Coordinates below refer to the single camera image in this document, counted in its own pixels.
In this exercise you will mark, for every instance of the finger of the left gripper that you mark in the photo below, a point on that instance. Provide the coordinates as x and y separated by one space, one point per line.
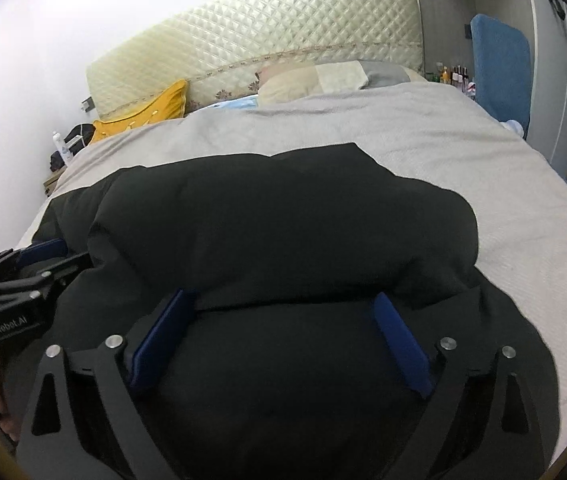
36 279
13 261

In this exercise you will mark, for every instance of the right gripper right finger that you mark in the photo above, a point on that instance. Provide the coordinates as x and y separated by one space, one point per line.
489 386

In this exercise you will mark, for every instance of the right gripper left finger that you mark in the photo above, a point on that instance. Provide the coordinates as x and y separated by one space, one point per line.
50 446

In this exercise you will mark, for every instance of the black puffer jacket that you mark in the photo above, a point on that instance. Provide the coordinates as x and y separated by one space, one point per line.
277 368

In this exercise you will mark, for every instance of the wooden nightstand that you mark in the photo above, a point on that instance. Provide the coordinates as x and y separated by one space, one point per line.
52 181

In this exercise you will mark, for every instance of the white spray bottle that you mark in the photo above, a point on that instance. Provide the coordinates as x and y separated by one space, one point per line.
62 148

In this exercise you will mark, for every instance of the black bag on nightstand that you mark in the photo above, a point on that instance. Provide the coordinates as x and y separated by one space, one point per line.
77 139

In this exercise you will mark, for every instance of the yellow pillow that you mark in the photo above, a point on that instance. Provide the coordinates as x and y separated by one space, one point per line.
170 104

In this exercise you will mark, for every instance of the grey bed sheet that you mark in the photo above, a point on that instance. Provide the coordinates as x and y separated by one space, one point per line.
417 130

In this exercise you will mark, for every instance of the light blue cloth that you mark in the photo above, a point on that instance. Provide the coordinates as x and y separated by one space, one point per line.
245 103

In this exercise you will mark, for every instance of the cream quilted headboard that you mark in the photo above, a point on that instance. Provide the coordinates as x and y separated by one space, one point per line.
219 48

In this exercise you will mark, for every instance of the beige grey patchwork pillow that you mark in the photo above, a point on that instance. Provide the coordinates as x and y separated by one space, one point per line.
283 83

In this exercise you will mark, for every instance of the bottles on side shelf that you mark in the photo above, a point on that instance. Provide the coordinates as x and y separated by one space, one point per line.
457 76

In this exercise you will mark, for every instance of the grey white wardrobe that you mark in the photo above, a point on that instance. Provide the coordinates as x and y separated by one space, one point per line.
544 25

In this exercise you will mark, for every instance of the wall socket left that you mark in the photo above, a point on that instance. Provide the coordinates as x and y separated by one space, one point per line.
88 104

